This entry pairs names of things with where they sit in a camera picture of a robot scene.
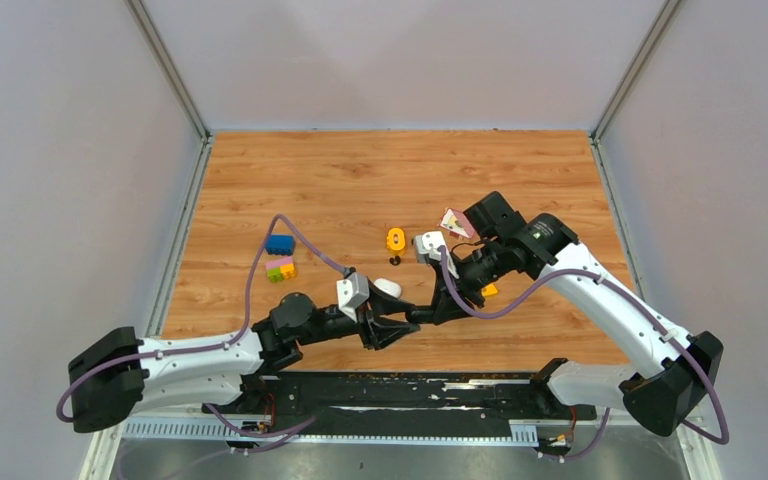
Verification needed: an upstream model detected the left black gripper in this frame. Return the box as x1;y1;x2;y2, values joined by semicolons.
298;276;421;352

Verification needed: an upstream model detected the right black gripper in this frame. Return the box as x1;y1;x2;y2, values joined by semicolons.
429;238;509;324

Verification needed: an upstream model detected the black earbud charging case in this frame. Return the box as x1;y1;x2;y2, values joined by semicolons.
405;306;436;325

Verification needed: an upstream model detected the white earbud charging case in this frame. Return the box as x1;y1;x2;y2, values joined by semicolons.
373;278;402;298

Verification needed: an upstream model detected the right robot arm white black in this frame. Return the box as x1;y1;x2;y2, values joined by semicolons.
413;191;730;445

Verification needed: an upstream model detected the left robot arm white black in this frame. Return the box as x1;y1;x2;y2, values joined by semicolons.
56;280;427;433

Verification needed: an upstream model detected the yellow traffic light block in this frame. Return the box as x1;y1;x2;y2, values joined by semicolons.
386;227;407;257

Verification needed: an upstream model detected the pink picture card block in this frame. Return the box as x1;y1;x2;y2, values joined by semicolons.
439;208;475;240

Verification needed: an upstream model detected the pink green orange brick stack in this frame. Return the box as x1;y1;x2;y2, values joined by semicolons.
265;256;298;283

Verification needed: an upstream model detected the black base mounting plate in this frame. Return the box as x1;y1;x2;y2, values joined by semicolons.
217;371;597;438

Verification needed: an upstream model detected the blue toy brick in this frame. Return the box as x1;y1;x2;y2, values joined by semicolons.
265;234;296;256

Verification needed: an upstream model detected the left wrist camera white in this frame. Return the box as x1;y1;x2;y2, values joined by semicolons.
336;272;370;322

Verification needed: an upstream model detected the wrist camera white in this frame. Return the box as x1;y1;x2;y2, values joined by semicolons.
412;231;448;264
336;272;370;322

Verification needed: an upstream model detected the yellow triangular toy frame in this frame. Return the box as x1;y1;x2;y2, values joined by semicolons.
481;283;498;297

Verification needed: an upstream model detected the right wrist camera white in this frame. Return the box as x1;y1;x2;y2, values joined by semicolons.
412;231;448;264

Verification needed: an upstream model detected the white slotted cable duct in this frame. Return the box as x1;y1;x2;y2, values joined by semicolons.
122;417;540;448

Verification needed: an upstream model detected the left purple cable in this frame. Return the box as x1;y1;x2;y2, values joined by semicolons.
55;213;352;458

